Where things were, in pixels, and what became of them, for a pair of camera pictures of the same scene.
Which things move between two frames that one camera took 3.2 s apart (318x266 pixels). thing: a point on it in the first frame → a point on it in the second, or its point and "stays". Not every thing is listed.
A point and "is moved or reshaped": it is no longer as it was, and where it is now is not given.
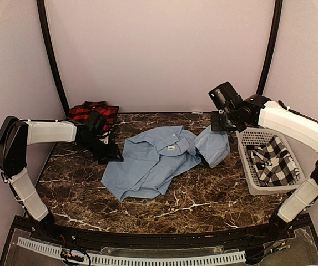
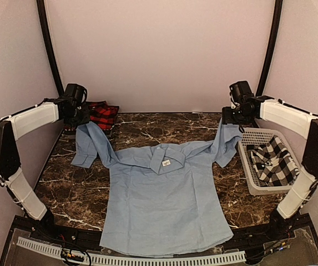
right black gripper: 215,124 → 227,117
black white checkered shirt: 273,164 stays
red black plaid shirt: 82,112 stays
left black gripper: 110,154 → 85,119
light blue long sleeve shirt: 144,168 is moved or reshaped
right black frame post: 273,45 stays
